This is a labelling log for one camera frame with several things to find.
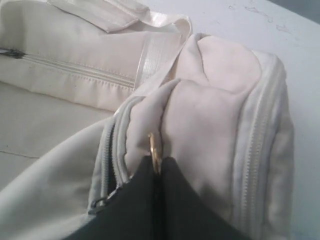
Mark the cream white duffel bag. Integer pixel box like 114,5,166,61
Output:
0,0,294,240

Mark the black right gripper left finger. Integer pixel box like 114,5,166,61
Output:
67,158,160,240

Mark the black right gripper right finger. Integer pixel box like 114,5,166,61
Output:
160,157,249,240

